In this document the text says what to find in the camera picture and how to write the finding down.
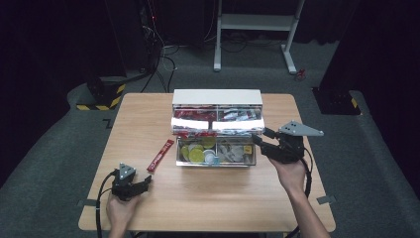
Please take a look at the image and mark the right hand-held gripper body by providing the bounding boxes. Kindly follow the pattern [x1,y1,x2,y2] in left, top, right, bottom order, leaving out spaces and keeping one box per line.
[262,120,325,165]

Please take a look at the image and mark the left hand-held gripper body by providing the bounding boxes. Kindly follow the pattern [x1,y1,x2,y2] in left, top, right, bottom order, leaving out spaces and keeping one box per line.
[110,162,145,202]

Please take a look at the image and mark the red stick packet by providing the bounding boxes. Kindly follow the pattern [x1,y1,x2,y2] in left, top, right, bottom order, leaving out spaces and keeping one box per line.
[146,138,175,174]

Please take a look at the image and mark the clear drawer with packets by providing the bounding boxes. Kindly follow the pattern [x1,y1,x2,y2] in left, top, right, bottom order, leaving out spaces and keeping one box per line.
[169,104,266,138]

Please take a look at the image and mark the white drawer cabinet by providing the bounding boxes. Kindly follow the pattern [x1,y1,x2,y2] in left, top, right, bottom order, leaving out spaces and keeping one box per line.
[171,87,264,115]

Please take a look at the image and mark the person's right hand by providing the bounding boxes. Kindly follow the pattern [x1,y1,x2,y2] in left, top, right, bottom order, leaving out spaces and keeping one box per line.
[267,157,308,196]

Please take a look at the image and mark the person's left hand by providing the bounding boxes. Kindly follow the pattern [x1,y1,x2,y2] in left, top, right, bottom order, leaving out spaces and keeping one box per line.
[105,192,142,232]

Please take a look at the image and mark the heap of grey sachets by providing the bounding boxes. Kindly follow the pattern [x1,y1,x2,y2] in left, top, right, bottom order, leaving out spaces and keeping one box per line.
[217,143,254,164]

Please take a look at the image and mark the pile of white packets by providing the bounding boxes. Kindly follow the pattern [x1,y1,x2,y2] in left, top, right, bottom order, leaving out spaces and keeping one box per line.
[217,108,263,122]

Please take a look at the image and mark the grey tape piece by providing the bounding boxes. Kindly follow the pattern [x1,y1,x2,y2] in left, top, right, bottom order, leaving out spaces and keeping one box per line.
[316,194,338,205]
[77,198,99,208]

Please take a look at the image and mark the clear drawer with capsules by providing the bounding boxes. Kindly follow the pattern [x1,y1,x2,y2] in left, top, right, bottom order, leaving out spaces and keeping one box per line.
[174,134,259,168]

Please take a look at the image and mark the white round capsule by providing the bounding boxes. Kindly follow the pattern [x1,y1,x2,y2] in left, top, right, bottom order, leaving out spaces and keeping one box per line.
[202,149,217,165]

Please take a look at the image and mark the pile of red packets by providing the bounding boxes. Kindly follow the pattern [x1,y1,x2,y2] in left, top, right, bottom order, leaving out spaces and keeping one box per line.
[173,108,218,122]

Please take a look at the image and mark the black yellow striped stand base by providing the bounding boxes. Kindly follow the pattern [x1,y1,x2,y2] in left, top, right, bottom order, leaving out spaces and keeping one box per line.
[75,76,128,112]

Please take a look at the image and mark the white metal stand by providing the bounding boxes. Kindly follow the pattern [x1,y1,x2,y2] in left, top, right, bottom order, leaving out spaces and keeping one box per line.
[213,0,307,74]

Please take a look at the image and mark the black curtain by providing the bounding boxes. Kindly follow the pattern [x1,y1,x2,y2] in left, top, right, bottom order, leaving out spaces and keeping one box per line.
[318,0,420,192]
[0,0,127,189]

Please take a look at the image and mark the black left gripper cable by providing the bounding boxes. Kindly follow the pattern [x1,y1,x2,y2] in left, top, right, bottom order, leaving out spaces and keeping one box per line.
[95,170,119,238]

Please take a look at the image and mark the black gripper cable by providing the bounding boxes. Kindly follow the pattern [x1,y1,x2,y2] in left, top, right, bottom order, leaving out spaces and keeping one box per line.
[284,148,313,238]
[95,170,119,238]

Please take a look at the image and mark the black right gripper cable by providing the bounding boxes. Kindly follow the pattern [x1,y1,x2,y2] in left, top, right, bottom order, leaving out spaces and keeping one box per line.
[284,148,313,238]

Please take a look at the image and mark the black cables under stand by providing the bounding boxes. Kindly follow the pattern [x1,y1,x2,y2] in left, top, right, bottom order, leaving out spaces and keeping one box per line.
[203,31,282,55]

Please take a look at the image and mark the bundle of floor cables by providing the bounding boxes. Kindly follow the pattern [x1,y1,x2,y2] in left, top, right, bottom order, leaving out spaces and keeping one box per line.
[140,23,179,94]

